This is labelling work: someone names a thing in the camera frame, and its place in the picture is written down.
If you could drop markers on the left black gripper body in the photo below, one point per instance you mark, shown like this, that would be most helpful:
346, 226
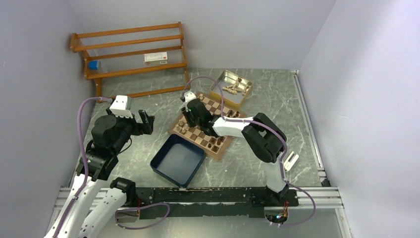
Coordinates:
134, 128

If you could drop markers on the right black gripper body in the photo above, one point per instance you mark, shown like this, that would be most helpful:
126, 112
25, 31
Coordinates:
191, 122

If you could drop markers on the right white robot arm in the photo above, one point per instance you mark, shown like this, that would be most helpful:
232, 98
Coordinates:
265, 139

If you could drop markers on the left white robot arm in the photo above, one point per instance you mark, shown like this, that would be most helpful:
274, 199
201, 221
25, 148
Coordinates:
110, 133

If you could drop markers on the dark chess pieces group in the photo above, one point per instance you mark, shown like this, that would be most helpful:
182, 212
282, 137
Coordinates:
219, 126

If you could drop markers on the wooden chess board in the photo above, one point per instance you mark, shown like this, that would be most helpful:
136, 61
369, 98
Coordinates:
213, 147

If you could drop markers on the light chess pieces pile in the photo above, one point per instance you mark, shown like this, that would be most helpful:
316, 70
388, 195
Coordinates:
239, 86

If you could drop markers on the gold metal tin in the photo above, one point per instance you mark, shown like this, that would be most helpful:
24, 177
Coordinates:
227, 78

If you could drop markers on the blue square tray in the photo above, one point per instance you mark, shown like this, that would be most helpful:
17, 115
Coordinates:
178, 160

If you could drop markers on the white red box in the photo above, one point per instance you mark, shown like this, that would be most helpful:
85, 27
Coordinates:
155, 58

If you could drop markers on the wooden shelf rack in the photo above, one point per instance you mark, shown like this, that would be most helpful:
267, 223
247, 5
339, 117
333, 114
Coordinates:
121, 53

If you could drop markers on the small white plastic part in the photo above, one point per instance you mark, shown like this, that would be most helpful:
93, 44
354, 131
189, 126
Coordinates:
290, 161

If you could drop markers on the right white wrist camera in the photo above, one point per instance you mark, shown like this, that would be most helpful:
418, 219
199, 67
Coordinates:
188, 96

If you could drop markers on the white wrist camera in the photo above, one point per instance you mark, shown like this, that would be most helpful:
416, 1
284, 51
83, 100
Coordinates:
188, 96
121, 106

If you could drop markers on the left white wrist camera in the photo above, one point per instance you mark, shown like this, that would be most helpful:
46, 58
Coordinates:
121, 106

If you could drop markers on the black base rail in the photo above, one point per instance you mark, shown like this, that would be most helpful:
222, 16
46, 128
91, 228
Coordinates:
210, 201

